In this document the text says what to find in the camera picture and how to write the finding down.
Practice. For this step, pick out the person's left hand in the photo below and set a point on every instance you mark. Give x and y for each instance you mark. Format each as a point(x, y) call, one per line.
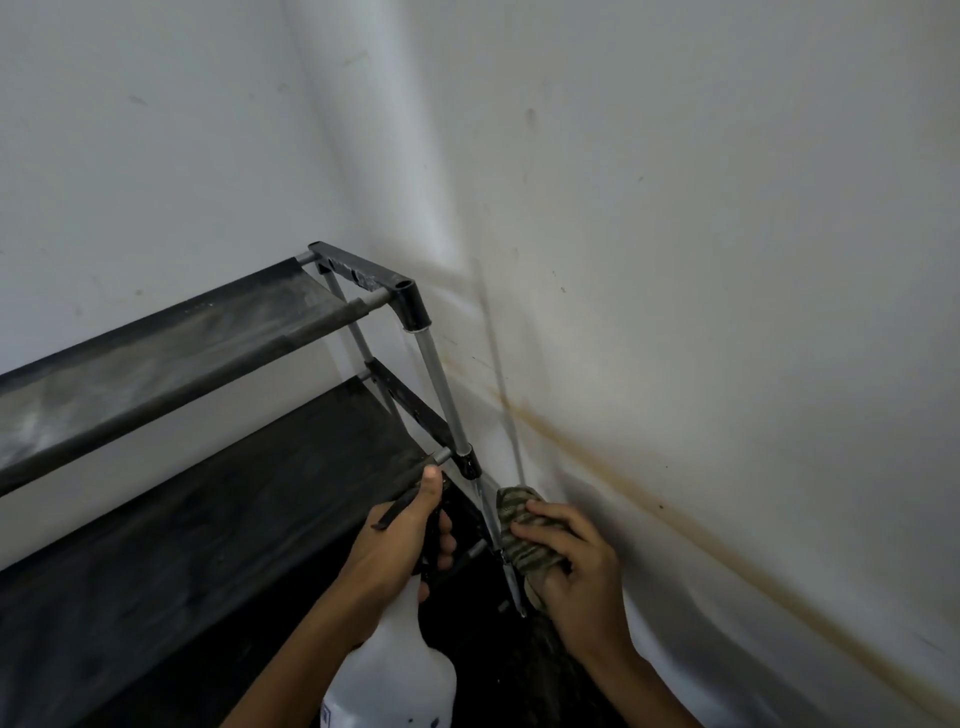
point(390, 555)

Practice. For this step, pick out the person's right hand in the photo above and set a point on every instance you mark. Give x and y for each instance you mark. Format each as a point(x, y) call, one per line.
point(585, 592)

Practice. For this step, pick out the person's right thumb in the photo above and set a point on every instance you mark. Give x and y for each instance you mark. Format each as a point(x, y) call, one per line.
point(541, 589)

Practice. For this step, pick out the person's left thumb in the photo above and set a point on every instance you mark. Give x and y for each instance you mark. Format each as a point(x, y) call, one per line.
point(427, 491)

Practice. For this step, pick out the green striped cleaning cloth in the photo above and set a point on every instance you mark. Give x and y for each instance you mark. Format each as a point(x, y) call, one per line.
point(523, 510)

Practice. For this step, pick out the white spray bottle black trigger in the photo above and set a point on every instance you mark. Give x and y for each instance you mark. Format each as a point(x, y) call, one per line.
point(397, 675)

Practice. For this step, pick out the person's right forearm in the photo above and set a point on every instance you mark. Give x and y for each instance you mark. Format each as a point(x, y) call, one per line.
point(645, 697)

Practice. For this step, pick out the person's left forearm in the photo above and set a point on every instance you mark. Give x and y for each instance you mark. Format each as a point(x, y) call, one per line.
point(300, 675)

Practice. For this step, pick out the black fabric metal shoe rack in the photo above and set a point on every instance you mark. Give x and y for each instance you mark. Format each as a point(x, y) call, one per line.
point(225, 480)

